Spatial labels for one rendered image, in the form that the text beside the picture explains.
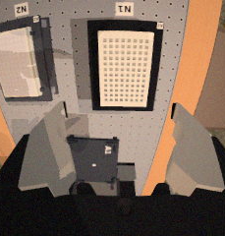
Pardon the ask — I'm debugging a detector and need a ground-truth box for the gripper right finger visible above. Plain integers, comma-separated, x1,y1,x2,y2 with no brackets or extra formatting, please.
165,102,225,217

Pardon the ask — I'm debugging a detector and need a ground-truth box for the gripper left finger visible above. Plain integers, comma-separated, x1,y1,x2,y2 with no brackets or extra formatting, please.
0,101,77,236

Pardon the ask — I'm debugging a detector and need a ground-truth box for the white label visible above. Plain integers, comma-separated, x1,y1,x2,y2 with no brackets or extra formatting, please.
14,2,28,17
116,2,134,16

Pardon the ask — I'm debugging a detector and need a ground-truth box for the grey rectangular base plate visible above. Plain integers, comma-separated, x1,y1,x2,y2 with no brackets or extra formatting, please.
0,0,190,196

